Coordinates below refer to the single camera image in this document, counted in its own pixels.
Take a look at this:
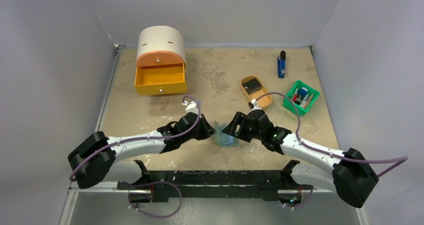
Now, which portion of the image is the green card holder wallet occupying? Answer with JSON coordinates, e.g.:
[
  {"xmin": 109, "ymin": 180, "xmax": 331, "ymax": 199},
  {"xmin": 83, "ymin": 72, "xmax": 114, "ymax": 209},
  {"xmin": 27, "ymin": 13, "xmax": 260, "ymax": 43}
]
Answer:
[{"xmin": 214, "ymin": 120, "xmax": 240, "ymax": 148}]

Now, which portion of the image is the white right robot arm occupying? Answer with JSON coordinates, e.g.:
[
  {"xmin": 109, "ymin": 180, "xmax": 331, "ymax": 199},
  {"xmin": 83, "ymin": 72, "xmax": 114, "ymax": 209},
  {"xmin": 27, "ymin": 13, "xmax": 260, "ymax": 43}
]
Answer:
[{"xmin": 222, "ymin": 109, "xmax": 379, "ymax": 208}]

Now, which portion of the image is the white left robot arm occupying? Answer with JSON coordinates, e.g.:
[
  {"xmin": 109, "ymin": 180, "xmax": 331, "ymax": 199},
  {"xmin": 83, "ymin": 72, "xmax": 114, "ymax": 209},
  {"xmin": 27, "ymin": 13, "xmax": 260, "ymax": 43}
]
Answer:
[{"xmin": 67, "ymin": 112, "xmax": 216, "ymax": 189}]

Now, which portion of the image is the orange oval tray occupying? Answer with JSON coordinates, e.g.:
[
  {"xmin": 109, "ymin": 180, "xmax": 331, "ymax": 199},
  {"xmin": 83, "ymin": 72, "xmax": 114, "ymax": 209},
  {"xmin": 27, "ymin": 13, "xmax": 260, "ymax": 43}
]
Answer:
[{"xmin": 240, "ymin": 75, "xmax": 273, "ymax": 109}]

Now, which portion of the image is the green bin with pens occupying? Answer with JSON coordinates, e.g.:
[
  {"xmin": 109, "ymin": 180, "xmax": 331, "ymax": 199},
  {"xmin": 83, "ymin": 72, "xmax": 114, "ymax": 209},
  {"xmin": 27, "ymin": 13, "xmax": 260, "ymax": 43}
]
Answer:
[{"xmin": 282, "ymin": 80, "xmax": 320, "ymax": 116}]

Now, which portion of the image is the yellow open drawer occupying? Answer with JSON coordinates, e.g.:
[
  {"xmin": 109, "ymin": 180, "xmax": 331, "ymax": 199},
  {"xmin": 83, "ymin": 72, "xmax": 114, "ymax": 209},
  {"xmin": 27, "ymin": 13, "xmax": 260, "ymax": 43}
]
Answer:
[{"xmin": 134, "ymin": 63, "xmax": 188, "ymax": 96}]

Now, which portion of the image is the blue stapler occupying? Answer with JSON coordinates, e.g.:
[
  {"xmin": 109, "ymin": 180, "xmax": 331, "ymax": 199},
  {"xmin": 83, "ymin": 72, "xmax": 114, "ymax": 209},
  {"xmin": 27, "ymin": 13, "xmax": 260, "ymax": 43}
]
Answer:
[{"xmin": 277, "ymin": 50, "xmax": 286, "ymax": 79}]

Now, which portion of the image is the white orange drawer cabinet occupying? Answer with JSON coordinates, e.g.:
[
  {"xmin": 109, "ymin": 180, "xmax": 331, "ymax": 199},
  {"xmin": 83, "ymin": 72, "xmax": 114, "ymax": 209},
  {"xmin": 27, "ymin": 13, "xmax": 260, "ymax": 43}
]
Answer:
[{"xmin": 135, "ymin": 25, "xmax": 187, "ymax": 72}]

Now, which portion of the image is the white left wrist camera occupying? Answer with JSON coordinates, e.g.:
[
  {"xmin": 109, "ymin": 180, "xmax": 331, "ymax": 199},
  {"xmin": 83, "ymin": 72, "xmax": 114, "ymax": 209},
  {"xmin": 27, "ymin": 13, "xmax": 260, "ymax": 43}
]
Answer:
[{"xmin": 182, "ymin": 100, "xmax": 201, "ymax": 115}]

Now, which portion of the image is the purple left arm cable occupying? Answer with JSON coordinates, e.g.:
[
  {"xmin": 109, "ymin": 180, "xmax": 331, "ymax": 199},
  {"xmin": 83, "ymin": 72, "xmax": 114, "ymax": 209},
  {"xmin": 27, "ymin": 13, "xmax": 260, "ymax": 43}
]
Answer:
[{"xmin": 68, "ymin": 95, "xmax": 202, "ymax": 182}]

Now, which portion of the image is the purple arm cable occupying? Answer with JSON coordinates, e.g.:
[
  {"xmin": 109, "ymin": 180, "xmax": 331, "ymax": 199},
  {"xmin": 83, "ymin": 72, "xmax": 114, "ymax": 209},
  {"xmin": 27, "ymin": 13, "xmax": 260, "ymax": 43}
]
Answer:
[
  {"xmin": 68, "ymin": 95, "xmax": 202, "ymax": 182},
  {"xmin": 251, "ymin": 92, "xmax": 409, "ymax": 179}
]

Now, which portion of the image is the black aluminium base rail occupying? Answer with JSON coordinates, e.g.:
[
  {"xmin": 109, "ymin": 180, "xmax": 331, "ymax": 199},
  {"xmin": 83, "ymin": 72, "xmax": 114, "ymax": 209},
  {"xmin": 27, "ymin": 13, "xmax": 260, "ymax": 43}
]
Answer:
[{"xmin": 117, "ymin": 160, "xmax": 313, "ymax": 204}]

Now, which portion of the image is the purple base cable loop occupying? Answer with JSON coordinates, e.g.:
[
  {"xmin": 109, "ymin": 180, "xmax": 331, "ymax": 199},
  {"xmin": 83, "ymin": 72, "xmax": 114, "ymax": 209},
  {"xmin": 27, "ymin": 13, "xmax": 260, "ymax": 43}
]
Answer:
[{"xmin": 127, "ymin": 179, "xmax": 184, "ymax": 219}]

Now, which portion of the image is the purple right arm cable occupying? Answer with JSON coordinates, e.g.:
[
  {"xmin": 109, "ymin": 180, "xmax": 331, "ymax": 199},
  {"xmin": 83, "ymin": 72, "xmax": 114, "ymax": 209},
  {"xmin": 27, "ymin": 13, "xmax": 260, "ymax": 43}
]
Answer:
[{"xmin": 251, "ymin": 92, "xmax": 409, "ymax": 179}]

